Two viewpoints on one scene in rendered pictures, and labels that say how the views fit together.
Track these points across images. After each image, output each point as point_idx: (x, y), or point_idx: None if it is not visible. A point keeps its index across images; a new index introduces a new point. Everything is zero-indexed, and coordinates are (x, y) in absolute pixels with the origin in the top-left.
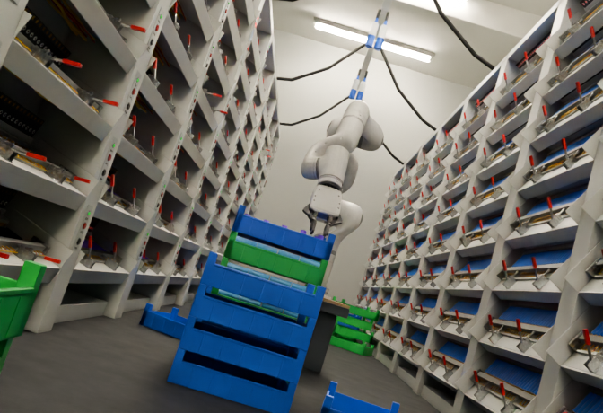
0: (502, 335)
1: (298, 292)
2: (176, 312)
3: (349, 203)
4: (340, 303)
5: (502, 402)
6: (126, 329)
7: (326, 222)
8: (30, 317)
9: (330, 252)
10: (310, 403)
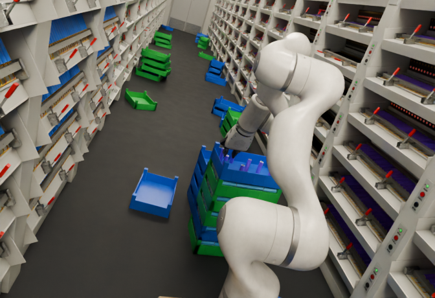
0: (43, 161)
1: (211, 151)
2: None
3: (257, 199)
4: (173, 297)
5: (51, 184)
6: (304, 283)
7: None
8: None
9: (211, 151)
10: (174, 221)
